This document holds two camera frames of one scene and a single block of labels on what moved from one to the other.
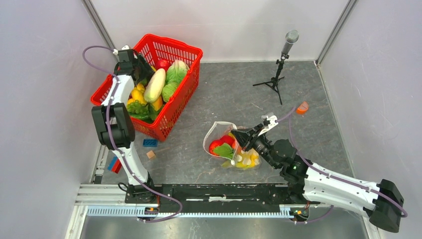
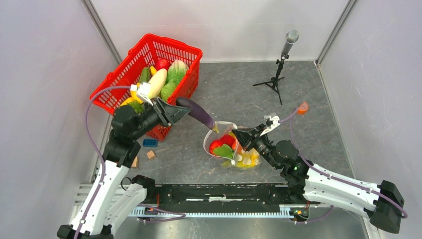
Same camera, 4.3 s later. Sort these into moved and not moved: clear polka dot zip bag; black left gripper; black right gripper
Moved: black left gripper
Not moved: clear polka dot zip bag; black right gripper
